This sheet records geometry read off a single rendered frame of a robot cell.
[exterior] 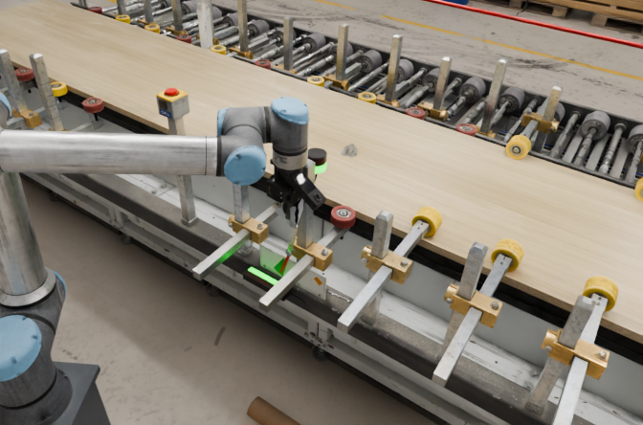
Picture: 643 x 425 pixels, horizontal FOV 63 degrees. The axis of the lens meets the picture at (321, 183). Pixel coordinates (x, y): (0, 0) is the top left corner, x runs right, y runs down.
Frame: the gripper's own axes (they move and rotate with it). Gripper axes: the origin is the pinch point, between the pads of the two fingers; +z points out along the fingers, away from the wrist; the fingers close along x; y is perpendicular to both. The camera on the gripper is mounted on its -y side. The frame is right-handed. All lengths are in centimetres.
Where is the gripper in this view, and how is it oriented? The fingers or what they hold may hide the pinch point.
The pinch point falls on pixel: (295, 223)
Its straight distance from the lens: 146.2
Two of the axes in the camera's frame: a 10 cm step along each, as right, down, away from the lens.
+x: -5.5, 4.8, -6.9
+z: -0.5, 8.0, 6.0
